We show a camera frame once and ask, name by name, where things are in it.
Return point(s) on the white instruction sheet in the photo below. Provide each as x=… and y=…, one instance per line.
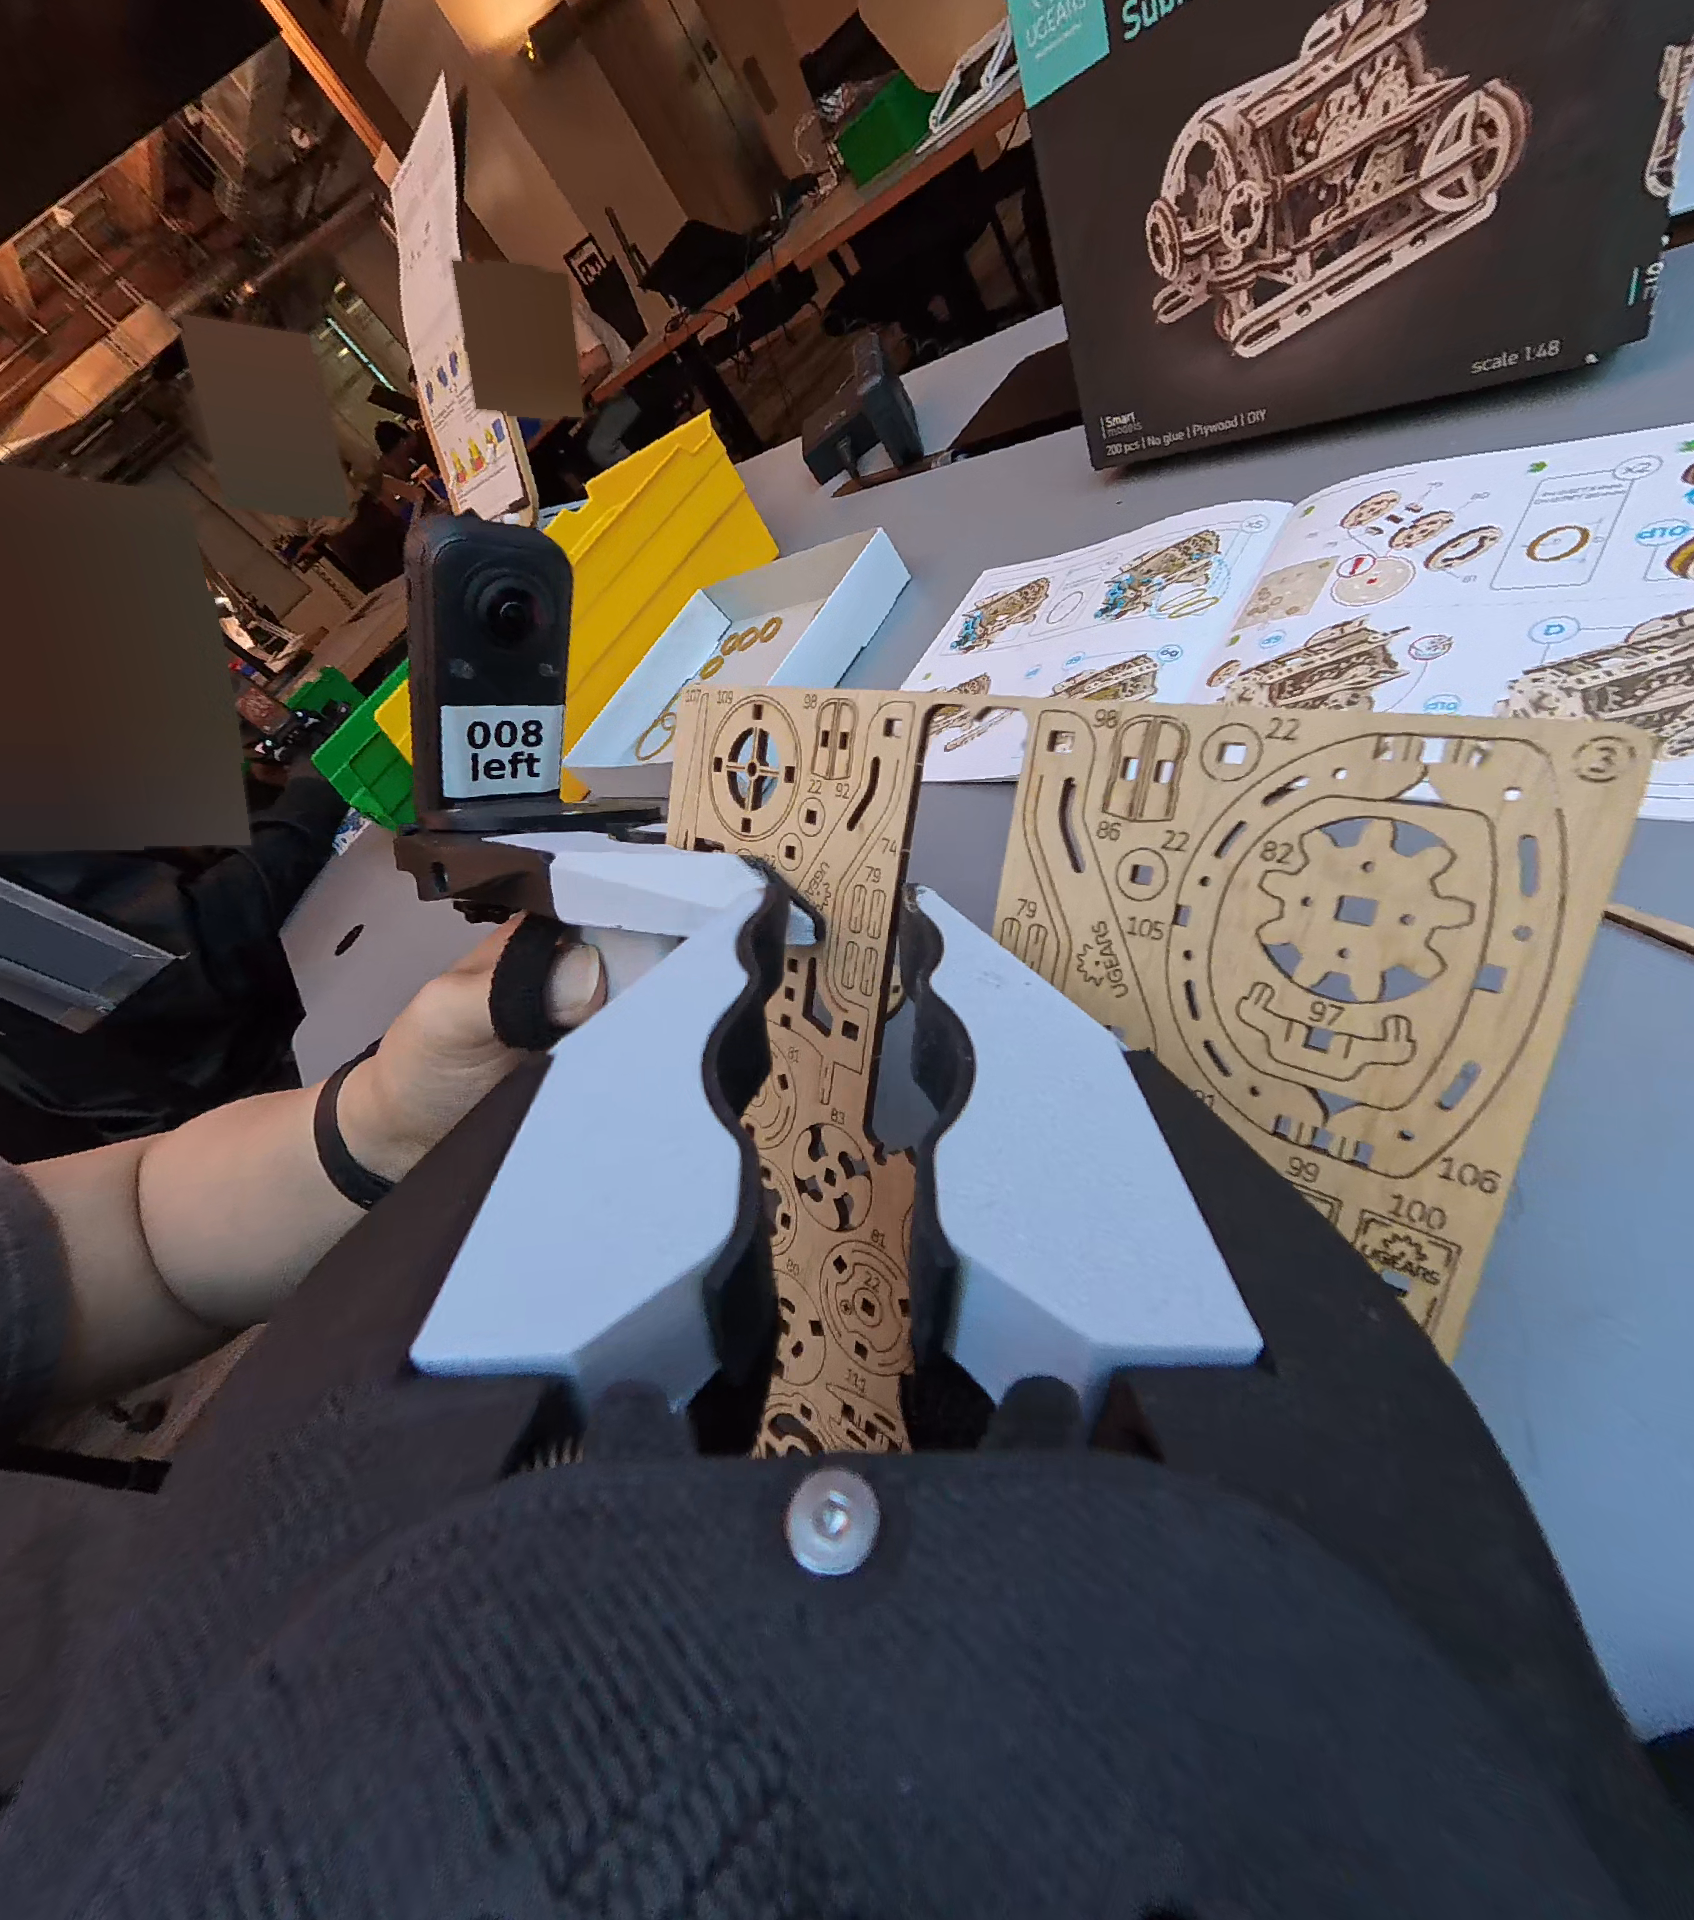
x=435, y=255

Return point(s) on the dark model kit box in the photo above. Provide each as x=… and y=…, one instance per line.
x=1117, y=301

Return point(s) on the plywood model parts sheet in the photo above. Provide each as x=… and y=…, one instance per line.
x=1403, y=750

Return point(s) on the black wrist band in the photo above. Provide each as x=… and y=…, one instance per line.
x=333, y=1140

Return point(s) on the white cardboard tray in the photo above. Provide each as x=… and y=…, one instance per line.
x=847, y=585

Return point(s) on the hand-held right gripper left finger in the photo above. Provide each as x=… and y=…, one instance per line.
x=576, y=1200

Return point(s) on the yellow plastic bin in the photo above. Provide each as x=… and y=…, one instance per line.
x=666, y=525

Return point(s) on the person's left hand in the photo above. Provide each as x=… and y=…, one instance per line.
x=443, y=1064

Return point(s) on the person's left forearm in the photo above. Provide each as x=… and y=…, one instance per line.
x=186, y=1245

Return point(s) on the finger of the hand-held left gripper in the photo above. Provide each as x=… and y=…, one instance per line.
x=636, y=892

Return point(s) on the green plastic bin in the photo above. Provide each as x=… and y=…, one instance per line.
x=888, y=129
x=367, y=764

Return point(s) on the black tabletop device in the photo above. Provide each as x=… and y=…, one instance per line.
x=863, y=412

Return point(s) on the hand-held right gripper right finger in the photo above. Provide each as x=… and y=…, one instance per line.
x=1087, y=1200

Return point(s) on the open instruction booklet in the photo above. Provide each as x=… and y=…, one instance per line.
x=1387, y=630

